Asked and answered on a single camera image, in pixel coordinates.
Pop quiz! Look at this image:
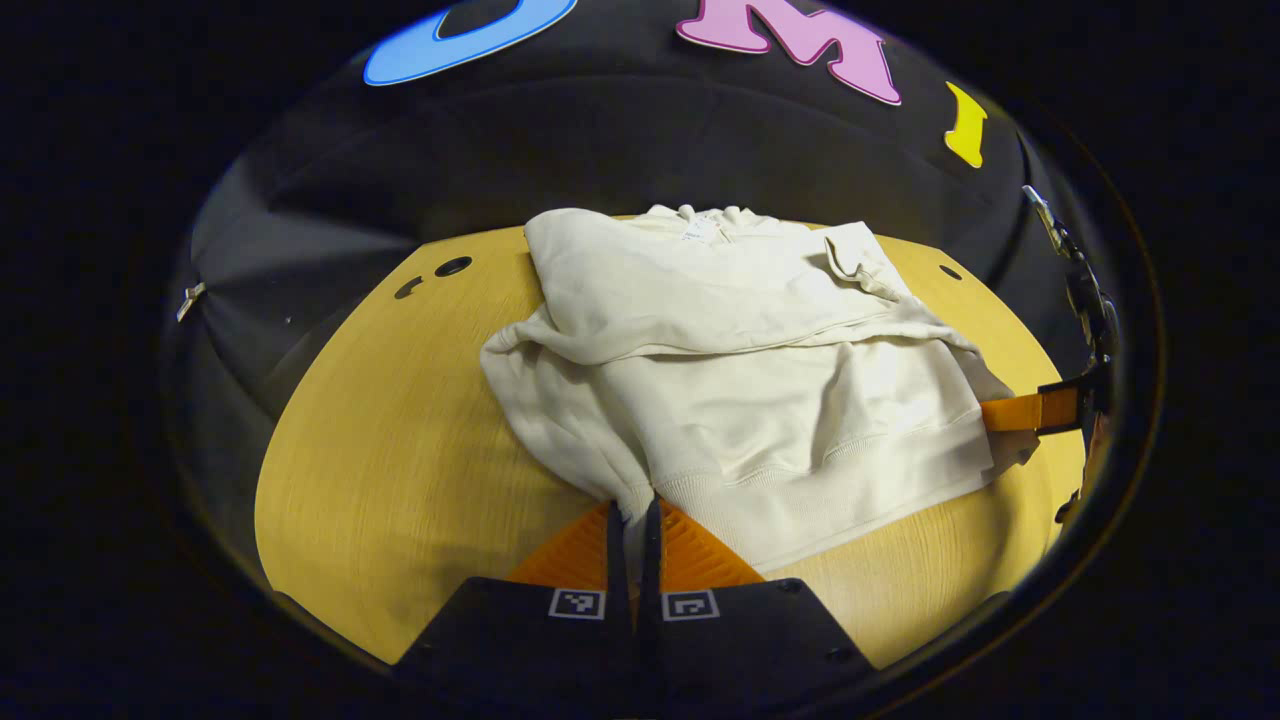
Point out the black backdrop cloth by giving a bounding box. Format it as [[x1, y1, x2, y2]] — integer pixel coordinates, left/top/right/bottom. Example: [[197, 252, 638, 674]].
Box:
[[165, 0, 1121, 481]]

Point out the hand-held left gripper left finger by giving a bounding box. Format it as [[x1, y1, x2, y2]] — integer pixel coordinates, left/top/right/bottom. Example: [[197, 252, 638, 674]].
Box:
[[395, 498, 636, 701]]

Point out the cream sweatshirt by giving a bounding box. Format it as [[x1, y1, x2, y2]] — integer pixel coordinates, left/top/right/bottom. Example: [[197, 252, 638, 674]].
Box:
[[480, 204, 1041, 601]]

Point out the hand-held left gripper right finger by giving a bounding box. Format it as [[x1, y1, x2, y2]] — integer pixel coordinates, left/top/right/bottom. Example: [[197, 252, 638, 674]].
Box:
[[640, 497, 877, 701]]

